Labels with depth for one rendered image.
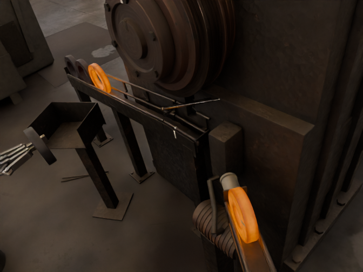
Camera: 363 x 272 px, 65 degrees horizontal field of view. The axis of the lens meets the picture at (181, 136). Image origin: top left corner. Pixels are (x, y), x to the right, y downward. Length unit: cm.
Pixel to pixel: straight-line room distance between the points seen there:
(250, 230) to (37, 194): 170
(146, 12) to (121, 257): 128
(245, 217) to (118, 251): 105
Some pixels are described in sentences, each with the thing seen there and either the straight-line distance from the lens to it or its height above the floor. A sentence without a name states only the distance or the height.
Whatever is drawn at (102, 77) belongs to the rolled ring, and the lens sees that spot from 164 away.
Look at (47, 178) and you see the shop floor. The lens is 230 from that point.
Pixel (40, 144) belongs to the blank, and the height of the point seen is 84.
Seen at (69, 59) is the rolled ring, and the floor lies 72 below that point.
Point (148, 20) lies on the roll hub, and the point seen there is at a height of 119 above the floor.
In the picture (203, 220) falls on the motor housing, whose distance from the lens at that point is 108.
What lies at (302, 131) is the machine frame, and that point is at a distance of 87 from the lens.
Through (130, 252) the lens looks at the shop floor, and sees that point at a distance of 168.
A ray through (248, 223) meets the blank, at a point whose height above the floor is 75.
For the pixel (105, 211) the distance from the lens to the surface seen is 188.
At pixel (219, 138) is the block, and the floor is 80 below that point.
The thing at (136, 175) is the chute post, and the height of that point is 1.
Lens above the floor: 143
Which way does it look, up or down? 41 degrees down
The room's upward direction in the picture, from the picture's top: 11 degrees counter-clockwise
